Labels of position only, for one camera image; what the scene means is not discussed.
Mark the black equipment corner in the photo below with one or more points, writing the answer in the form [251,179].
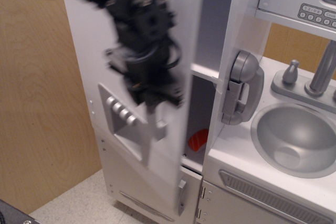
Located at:
[10,214]

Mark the silver faucet assembly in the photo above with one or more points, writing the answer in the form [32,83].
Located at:
[315,90]

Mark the brass lower hinge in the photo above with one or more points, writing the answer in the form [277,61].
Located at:
[198,213]

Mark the orange toy salmon sushi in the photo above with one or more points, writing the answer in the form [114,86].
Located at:
[197,142]

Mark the silver door handle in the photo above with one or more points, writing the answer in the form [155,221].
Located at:
[154,136]
[180,194]

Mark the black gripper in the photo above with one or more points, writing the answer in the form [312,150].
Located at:
[147,75]

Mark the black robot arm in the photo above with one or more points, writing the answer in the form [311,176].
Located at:
[140,24]

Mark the brass upper hinge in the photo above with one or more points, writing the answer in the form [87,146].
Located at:
[202,192]

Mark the grey oven vent panel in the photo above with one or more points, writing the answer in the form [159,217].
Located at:
[276,202]

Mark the silver ice dispenser panel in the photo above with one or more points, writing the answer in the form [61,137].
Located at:
[130,130]

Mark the white toy kitchen cabinet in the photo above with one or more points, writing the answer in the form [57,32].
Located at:
[226,28]

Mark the grey toy telephone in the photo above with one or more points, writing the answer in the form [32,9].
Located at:
[244,90]

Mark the brass hinge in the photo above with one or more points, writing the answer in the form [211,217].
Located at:
[198,213]
[202,192]

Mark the silver toy sink basin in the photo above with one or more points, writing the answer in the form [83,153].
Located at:
[295,139]

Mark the white lower freezer door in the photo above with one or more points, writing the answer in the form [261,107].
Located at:
[127,182]

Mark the white fridge door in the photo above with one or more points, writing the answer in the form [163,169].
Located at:
[93,32]

